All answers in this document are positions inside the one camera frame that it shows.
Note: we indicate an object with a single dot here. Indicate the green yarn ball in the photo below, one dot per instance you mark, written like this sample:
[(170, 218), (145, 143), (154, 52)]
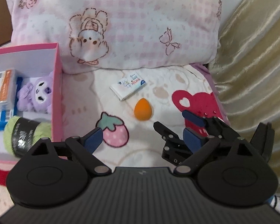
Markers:
[(20, 134)]

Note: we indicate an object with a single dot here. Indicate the blue wet wipes pack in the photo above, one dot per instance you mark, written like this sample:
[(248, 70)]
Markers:
[(6, 115)]

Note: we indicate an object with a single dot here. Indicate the white tissue packet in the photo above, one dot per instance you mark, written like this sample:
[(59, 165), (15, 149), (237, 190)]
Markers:
[(128, 85)]

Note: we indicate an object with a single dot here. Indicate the purple plush toy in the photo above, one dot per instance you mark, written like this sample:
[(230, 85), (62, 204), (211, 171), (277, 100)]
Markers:
[(37, 96)]

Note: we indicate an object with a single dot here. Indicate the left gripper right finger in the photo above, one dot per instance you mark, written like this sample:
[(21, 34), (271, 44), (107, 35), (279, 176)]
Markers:
[(201, 148)]

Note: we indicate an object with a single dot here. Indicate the gold satin curtain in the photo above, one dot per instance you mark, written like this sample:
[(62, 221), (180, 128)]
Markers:
[(246, 70)]

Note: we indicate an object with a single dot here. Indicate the pink storage box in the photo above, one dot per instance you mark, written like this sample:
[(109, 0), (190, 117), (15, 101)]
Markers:
[(32, 62)]

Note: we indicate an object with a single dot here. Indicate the orange white cotton pad pack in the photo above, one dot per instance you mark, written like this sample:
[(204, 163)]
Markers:
[(7, 89)]

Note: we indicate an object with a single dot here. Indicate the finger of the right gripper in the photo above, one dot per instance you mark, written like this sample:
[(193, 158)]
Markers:
[(166, 133), (192, 120)]

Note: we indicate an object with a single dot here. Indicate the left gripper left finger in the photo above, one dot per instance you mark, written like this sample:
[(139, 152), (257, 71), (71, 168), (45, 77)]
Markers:
[(82, 149)]

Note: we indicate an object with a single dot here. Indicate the pink patterned pillow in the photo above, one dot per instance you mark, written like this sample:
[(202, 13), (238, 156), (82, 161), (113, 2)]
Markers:
[(120, 34)]

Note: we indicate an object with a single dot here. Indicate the orange makeup sponge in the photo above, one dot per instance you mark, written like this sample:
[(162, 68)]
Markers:
[(142, 110)]

